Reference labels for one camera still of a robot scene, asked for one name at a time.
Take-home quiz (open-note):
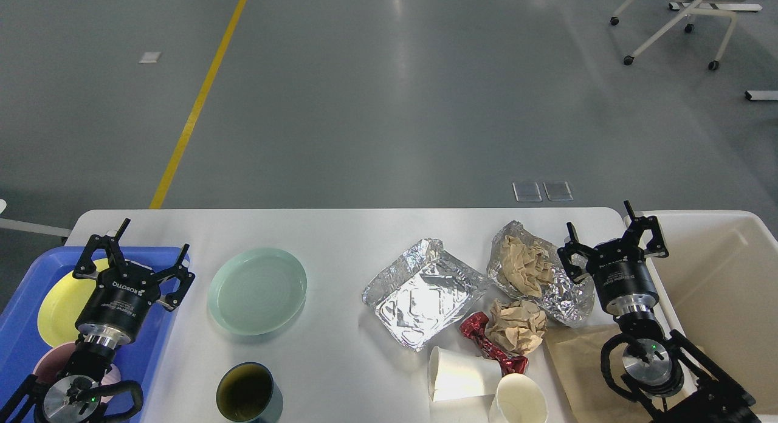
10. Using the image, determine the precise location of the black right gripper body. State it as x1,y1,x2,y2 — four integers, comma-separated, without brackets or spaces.
591,241,659,314

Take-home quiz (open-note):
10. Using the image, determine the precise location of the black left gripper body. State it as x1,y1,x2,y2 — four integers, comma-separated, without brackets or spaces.
75,266,161,346

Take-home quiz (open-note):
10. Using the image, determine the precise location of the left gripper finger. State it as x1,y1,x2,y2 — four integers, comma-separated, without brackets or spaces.
145,244,195,312
72,218,131,281

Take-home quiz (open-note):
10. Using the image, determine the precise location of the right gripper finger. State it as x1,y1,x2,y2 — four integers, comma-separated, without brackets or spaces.
557,222,595,284
623,201,669,260

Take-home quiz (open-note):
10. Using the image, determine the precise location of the mint green plate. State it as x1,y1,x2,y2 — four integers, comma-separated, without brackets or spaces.
207,247,308,336

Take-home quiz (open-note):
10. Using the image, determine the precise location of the dark teal mug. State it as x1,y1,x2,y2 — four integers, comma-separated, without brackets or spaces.
216,362,284,422

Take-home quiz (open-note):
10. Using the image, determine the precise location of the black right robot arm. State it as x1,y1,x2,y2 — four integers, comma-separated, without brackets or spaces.
557,201,759,422

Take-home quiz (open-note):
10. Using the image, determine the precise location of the yellow plate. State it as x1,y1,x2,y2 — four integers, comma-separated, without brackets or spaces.
37,272,95,348

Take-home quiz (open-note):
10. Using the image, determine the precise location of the crumpled brown paper in foil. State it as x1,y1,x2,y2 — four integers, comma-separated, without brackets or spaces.
498,235,554,298

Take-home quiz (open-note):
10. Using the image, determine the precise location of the crumpled aluminium foil tray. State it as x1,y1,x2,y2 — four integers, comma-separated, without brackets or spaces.
487,220,595,327

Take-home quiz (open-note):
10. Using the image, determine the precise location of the right floor socket cover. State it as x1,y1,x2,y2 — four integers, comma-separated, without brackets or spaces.
543,181,574,202

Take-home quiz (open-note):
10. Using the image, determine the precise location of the floor socket cover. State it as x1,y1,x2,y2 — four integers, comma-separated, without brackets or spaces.
543,181,574,202
512,181,543,202

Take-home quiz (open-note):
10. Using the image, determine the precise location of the beige plastic bin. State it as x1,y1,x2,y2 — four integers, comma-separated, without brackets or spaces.
647,210,777,422

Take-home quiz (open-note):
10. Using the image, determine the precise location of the left floor socket cover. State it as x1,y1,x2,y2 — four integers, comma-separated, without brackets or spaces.
512,181,543,202

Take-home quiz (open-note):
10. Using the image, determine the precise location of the pink ribbed mug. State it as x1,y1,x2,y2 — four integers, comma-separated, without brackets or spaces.
33,342,122,386

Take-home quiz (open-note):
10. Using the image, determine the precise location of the white chair leg left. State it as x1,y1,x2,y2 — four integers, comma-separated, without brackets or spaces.
1,218,72,238

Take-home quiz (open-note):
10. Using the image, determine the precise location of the brown paper sheet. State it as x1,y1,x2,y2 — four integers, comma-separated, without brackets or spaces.
544,324,651,422

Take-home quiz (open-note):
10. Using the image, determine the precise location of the crumpled brown paper ball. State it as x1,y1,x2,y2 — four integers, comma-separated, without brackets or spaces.
486,299,548,356

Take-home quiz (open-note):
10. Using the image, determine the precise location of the blue plastic tray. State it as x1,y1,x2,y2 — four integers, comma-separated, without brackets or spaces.
0,247,190,423

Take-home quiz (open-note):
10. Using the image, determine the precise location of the red foil wrapper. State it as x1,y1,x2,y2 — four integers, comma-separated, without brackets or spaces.
459,311,528,376

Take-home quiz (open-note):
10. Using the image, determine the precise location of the flat aluminium foil tray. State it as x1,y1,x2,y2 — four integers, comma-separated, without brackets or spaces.
362,238,490,352

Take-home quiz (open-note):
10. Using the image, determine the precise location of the upright white paper cup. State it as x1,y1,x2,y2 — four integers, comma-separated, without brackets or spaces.
488,373,548,422

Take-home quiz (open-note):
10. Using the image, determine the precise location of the lying white paper cup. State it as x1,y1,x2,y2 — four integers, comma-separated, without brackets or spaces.
427,346,503,402

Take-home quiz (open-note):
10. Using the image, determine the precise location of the white metal bar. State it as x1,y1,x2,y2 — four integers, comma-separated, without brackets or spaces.
744,90,778,101

